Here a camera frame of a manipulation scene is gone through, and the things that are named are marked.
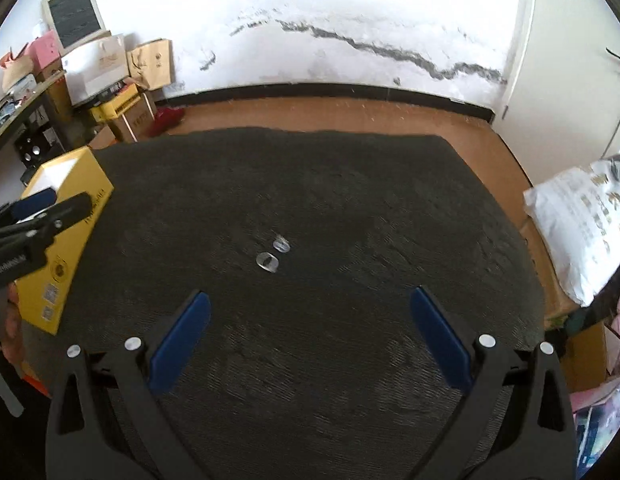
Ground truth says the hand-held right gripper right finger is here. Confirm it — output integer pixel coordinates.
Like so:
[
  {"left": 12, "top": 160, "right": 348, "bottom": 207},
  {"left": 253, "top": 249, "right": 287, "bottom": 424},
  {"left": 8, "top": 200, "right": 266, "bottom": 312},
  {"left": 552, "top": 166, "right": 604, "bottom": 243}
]
[{"left": 409, "top": 285, "right": 578, "bottom": 480}]

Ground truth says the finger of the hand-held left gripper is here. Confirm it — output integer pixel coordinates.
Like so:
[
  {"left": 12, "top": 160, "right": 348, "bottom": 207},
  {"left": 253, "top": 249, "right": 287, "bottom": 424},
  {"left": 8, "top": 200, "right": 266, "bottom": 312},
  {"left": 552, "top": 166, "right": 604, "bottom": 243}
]
[
  {"left": 0, "top": 194, "right": 91, "bottom": 256},
  {"left": 0, "top": 186, "right": 58, "bottom": 233}
]

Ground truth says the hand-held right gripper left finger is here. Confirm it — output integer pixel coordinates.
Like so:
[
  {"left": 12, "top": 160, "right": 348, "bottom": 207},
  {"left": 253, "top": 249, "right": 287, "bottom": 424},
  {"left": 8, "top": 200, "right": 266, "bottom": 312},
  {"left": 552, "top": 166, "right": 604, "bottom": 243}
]
[{"left": 44, "top": 290, "right": 213, "bottom": 480}]

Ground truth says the large yellow cardboard box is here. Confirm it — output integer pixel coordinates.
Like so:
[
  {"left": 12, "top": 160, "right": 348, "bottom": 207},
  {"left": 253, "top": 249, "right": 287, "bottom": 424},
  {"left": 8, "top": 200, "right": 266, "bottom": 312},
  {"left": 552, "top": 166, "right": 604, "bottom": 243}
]
[{"left": 12, "top": 146, "right": 115, "bottom": 336}]

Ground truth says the person's left hand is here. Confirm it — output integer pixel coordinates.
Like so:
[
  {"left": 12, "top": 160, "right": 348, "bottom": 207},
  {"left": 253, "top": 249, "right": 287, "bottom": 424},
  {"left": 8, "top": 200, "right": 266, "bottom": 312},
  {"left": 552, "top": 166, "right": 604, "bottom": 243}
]
[{"left": 0, "top": 284, "right": 30, "bottom": 367}]

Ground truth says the black speaker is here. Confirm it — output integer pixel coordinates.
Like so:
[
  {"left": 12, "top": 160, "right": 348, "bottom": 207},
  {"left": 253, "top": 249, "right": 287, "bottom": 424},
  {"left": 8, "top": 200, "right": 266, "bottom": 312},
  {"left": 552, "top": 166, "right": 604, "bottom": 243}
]
[{"left": 15, "top": 127, "right": 53, "bottom": 166}]

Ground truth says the black desk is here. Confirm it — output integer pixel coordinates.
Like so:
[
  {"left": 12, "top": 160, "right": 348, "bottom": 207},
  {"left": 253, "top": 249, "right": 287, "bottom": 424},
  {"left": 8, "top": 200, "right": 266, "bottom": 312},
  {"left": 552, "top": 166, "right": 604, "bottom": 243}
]
[{"left": 0, "top": 71, "right": 73, "bottom": 166}]

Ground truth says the tall cardboard box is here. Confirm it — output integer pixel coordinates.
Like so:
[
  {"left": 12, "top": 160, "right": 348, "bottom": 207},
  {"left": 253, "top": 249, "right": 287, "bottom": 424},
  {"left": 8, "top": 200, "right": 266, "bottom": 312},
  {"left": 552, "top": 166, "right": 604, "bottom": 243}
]
[{"left": 35, "top": 60, "right": 73, "bottom": 121}]

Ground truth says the brown cardboard box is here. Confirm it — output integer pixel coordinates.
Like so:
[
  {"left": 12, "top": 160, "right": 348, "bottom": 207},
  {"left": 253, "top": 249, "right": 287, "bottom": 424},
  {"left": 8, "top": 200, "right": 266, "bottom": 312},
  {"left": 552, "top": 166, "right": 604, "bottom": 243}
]
[{"left": 110, "top": 92, "right": 158, "bottom": 143}]

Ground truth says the small yellow box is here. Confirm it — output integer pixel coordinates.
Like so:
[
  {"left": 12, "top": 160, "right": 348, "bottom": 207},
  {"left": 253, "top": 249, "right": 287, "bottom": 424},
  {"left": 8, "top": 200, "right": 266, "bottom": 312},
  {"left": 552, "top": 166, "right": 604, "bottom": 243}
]
[{"left": 87, "top": 85, "right": 143, "bottom": 122}]

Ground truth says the tan woven bag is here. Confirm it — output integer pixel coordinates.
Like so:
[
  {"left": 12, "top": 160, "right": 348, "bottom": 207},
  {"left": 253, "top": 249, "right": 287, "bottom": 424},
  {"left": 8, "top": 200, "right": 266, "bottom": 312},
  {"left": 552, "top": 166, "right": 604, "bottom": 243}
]
[{"left": 0, "top": 50, "right": 36, "bottom": 91}]

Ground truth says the red cloth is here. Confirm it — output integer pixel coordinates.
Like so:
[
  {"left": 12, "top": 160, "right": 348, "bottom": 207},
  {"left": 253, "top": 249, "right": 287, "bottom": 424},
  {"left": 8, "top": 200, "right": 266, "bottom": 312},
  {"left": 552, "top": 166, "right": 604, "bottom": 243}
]
[{"left": 149, "top": 106, "right": 186, "bottom": 137}]

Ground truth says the white cardboard box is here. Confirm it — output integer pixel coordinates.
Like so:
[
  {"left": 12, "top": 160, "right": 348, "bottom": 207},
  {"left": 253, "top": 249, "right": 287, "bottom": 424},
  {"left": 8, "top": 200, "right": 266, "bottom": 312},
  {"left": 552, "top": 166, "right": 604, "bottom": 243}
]
[{"left": 61, "top": 34, "right": 128, "bottom": 107}]

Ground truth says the flat cardboard box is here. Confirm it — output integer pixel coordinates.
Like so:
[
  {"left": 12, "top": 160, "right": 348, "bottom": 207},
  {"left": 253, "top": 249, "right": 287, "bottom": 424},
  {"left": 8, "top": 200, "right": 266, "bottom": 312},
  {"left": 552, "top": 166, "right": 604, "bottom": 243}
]
[{"left": 520, "top": 215, "right": 608, "bottom": 393}]

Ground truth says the pink box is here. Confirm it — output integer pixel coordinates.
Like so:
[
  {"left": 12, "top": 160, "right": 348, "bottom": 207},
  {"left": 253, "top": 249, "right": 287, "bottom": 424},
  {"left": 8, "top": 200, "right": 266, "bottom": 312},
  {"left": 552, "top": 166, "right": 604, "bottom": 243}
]
[{"left": 27, "top": 30, "right": 61, "bottom": 68}]

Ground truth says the brown paper bag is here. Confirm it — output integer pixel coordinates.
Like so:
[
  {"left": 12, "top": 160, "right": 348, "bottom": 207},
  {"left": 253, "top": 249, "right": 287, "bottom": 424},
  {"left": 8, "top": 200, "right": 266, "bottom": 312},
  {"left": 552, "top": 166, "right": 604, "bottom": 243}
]
[{"left": 127, "top": 38, "right": 173, "bottom": 92}]

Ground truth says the pink printed package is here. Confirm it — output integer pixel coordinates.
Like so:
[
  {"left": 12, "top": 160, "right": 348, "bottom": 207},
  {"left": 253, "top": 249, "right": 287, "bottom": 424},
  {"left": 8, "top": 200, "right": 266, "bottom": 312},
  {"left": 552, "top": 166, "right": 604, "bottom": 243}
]
[{"left": 570, "top": 360, "right": 620, "bottom": 476}]

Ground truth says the white printed sack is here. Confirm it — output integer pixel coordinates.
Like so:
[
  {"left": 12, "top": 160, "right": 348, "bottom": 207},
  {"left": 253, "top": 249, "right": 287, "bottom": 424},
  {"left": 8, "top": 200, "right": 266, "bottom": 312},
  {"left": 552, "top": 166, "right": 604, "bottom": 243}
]
[{"left": 522, "top": 155, "right": 620, "bottom": 308}]

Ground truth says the white computer monitor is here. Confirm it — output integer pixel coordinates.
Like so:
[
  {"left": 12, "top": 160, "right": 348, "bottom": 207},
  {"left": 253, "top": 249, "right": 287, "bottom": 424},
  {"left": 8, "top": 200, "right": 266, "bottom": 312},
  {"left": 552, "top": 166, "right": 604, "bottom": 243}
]
[{"left": 41, "top": 0, "right": 108, "bottom": 56}]

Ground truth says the white door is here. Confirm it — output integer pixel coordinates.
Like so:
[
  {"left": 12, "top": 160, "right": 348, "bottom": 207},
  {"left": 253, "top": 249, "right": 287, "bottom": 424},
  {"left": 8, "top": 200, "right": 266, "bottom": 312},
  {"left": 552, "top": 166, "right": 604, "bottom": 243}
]
[{"left": 495, "top": 0, "right": 620, "bottom": 161}]

